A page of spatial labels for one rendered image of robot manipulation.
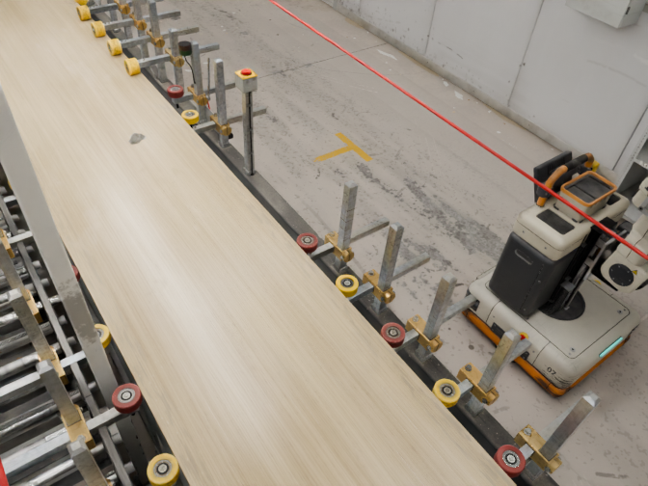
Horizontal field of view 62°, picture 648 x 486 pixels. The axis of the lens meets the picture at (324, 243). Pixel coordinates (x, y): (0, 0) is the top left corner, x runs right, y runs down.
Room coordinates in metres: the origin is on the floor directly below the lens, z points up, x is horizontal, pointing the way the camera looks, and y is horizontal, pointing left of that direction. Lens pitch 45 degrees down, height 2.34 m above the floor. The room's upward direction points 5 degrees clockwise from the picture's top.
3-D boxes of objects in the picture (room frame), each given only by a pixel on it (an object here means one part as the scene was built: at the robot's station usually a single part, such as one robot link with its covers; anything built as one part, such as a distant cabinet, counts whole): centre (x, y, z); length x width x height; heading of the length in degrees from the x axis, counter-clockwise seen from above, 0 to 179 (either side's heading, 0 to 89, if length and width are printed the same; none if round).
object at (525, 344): (0.99, -0.56, 0.82); 0.43 x 0.03 x 0.04; 129
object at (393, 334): (1.06, -0.25, 0.85); 0.08 x 0.08 x 0.11
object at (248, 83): (2.08, 0.39, 1.18); 0.07 x 0.07 x 0.08; 39
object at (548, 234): (1.90, -1.14, 0.59); 0.55 x 0.34 x 0.83; 130
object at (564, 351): (1.83, -1.20, 0.16); 0.67 x 0.64 x 0.25; 40
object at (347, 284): (1.25, -0.09, 0.85); 0.08 x 0.08 x 0.11
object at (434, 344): (1.14, -0.38, 0.81); 0.14 x 0.06 x 0.05; 39
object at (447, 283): (1.12, -0.39, 0.89); 0.04 x 0.04 x 0.48; 39
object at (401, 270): (1.38, -0.25, 0.81); 0.43 x 0.03 x 0.04; 129
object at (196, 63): (2.48, 0.71, 0.91); 0.04 x 0.04 x 0.48; 39
